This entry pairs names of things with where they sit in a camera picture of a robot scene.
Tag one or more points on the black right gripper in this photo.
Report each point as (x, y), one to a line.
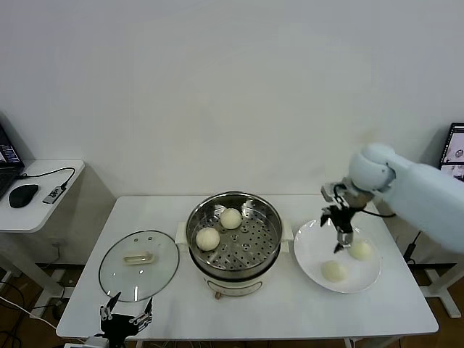
(343, 218)

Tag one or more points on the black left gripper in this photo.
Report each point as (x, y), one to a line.
(119, 326)

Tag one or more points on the white steamed baozi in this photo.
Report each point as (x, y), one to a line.
(334, 271)
(207, 239)
(231, 218)
(361, 251)

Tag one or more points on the round glass pot lid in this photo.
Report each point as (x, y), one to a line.
(119, 250)

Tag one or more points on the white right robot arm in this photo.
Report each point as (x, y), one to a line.
(417, 188)

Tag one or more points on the perforated steel steamer basket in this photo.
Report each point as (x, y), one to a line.
(253, 250)

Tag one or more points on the white round plate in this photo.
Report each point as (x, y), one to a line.
(311, 250)

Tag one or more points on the cream electric cooking pot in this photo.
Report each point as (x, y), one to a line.
(235, 284)

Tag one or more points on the white side table with sticker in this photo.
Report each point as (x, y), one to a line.
(440, 282)

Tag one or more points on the white side table with mouse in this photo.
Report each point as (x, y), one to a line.
(40, 214)

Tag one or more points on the grey usb hub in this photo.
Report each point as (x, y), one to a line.
(51, 194)

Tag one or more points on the black computer mouse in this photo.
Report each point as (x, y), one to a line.
(23, 195)

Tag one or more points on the black laptop with dark screen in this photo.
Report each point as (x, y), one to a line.
(7, 170)

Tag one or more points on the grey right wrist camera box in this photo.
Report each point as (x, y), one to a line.
(330, 192)

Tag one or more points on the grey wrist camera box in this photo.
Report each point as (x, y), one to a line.
(97, 342)
(330, 192)

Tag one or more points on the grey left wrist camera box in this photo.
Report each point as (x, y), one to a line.
(97, 342)

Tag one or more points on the grey laptop showing camera views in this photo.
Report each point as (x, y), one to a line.
(453, 145)

